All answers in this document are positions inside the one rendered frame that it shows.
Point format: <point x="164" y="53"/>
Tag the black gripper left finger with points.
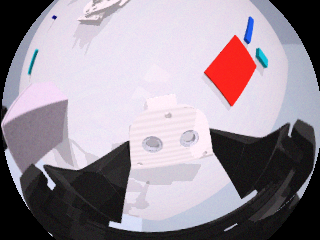
<point x="101" y="184"/>

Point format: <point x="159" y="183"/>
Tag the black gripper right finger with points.
<point x="244" y="157"/>

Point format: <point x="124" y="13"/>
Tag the blue long bar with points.
<point x="248" y="34"/>

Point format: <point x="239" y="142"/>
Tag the red flat plate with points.
<point x="231" y="70"/>

